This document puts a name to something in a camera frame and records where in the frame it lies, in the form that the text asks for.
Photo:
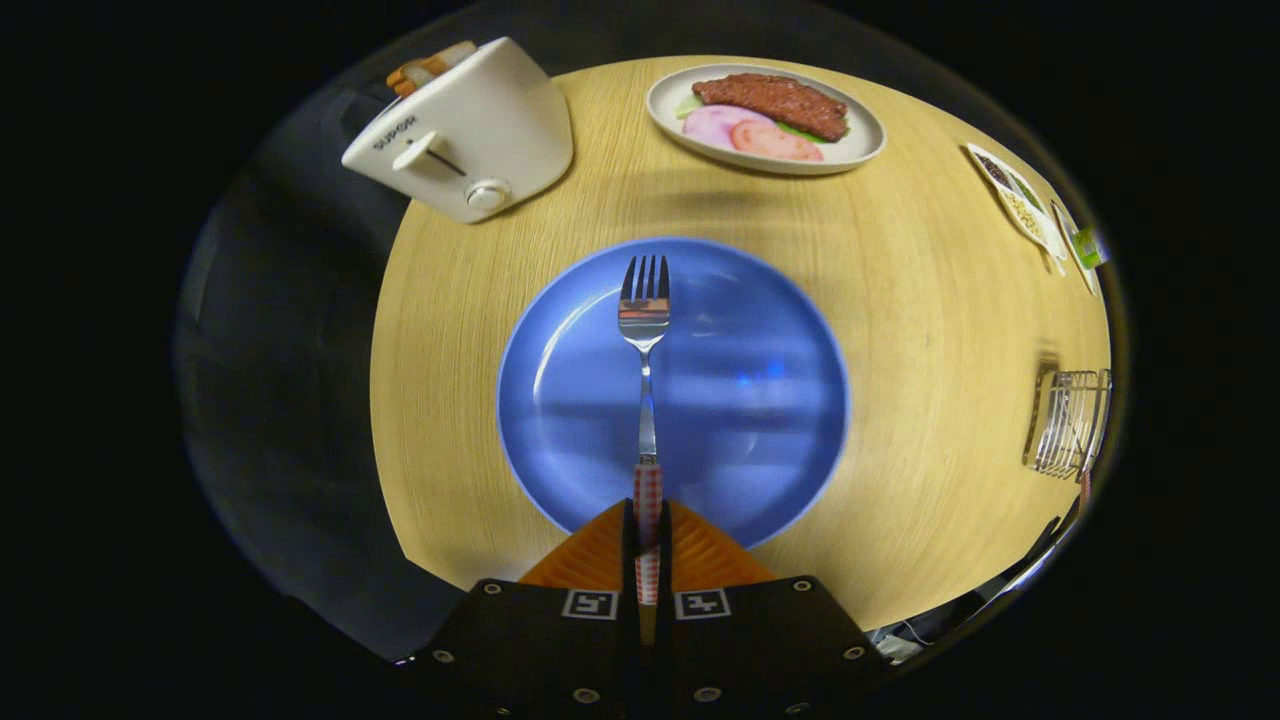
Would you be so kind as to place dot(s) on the brown meat slices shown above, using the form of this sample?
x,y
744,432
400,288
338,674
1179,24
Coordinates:
x,y
770,100

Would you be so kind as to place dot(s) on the white divided bean tray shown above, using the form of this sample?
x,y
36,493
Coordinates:
x,y
1030,225

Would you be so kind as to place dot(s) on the pink ham slice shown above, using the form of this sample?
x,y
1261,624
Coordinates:
x,y
710,125

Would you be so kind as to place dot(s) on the small white saucer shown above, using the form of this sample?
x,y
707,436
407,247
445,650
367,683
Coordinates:
x,y
1070,240

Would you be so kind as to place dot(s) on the toasted bread slice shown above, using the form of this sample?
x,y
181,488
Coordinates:
x,y
430,66

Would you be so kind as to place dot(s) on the blue round plate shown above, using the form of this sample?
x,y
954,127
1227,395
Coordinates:
x,y
750,400

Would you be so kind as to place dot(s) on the salmon coloured ham slice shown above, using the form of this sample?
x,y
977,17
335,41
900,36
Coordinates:
x,y
775,142

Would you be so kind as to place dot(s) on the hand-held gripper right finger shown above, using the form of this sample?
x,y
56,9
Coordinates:
x,y
665,550

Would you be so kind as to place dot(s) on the green labelled metal bottle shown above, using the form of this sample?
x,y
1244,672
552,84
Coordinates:
x,y
1090,248

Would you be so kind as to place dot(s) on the white toaster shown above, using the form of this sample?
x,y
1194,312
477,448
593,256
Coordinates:
x,y
500,120

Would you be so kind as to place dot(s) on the green lettuce leaf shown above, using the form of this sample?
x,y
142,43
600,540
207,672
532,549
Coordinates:
x,y
688,105

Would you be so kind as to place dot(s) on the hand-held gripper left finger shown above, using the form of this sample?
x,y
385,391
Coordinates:
x,y
628,550

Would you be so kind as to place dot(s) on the white oval food plate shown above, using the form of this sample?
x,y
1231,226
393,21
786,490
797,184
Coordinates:
x,y
865,140

